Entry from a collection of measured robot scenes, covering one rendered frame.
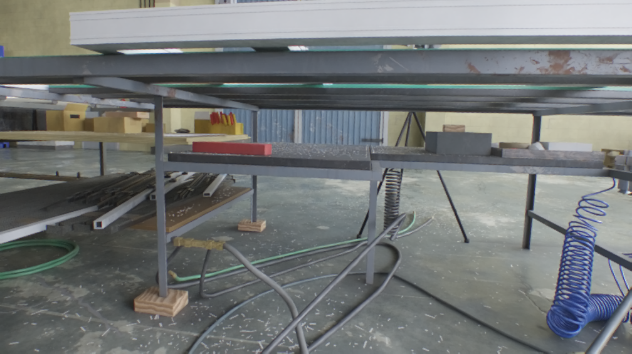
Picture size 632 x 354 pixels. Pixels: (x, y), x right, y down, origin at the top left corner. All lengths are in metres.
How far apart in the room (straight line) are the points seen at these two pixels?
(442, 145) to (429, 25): 0.93
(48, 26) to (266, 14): 10.70
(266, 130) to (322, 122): 1.32
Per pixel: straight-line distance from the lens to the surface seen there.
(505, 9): 0.70
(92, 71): 0.94
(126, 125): 2.06
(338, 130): 7.16
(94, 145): 10.03
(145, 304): 1.42
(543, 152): 1.58
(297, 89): 1.30
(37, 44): 11.47
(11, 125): 2.66
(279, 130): 7.42
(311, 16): 0.66
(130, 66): 0.88
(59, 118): 2.49
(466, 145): 1.54
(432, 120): 6.94
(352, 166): 1.05
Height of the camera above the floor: 0.69
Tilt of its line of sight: 5 degrees down
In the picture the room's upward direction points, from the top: 1 degrees clockwise
